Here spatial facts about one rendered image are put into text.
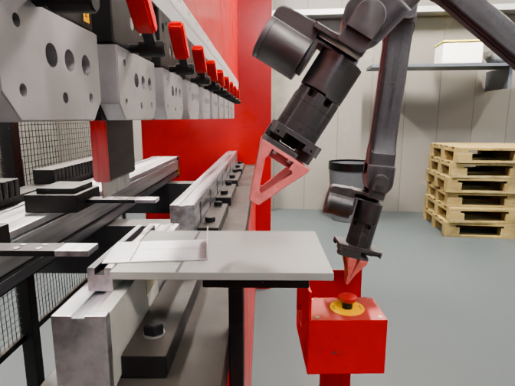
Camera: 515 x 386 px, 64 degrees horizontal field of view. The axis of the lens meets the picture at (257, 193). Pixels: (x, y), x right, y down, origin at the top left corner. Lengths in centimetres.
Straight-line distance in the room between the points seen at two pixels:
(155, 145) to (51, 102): 246
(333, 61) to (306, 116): 7
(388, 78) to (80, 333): 74
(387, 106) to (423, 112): 454
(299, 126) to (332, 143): 480
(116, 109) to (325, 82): 24
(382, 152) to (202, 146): 193
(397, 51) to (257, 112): 183
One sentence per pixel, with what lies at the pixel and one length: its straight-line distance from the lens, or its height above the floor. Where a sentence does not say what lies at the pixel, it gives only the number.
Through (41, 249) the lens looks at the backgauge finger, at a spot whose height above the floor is 100.
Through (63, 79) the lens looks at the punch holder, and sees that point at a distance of 36.
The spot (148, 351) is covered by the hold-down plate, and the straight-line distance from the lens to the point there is 53.
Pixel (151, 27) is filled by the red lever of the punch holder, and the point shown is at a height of 127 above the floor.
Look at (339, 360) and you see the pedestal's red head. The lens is 92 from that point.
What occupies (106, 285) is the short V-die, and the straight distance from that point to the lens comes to 54.
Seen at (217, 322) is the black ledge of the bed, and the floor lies 87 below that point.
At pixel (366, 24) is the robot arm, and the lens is 49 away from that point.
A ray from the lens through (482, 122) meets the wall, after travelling 569.
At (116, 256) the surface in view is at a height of 100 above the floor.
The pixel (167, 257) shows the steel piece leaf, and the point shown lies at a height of 100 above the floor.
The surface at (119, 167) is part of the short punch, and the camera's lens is 56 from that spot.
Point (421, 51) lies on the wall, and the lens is 551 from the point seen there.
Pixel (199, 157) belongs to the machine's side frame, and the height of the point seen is 92.
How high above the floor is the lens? 118
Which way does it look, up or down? 10 degrees down
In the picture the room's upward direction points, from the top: straight up
